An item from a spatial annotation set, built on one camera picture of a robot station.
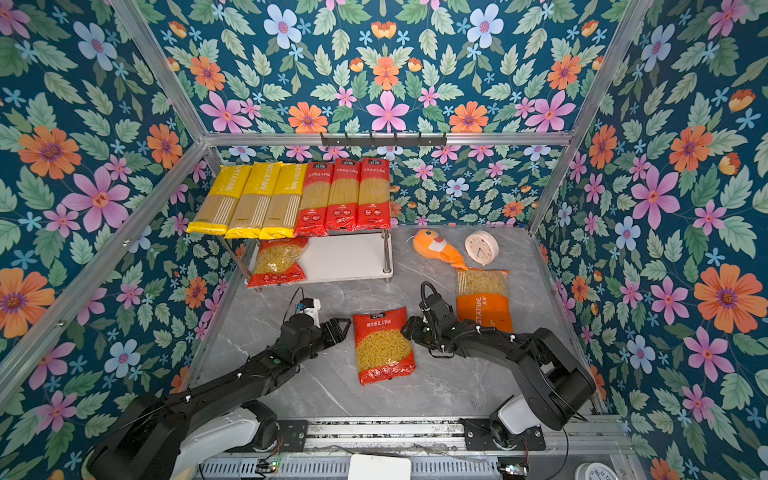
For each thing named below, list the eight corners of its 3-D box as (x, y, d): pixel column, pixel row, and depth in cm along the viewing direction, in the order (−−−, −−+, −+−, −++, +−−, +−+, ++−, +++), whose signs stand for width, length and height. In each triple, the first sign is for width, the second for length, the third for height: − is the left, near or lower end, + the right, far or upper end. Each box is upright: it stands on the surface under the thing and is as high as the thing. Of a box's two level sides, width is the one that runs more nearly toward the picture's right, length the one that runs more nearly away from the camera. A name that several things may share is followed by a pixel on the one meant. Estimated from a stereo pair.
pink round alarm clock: (462, 255, 114) (467, 234, 104) (470, 246, 116) (475, 225, 107) (488, 270, 109) (496, 249, 100) (496, 260, 112) (503, 239, 103)
